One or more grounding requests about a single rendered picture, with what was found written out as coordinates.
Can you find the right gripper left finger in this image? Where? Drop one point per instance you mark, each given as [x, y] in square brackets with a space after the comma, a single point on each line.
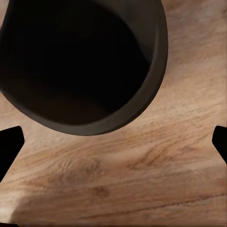
[11, 142]

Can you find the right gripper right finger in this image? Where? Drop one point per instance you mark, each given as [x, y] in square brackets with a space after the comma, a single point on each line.
[220, 141]

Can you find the cauldron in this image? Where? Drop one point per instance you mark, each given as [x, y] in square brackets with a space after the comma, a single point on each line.
[83, 67]

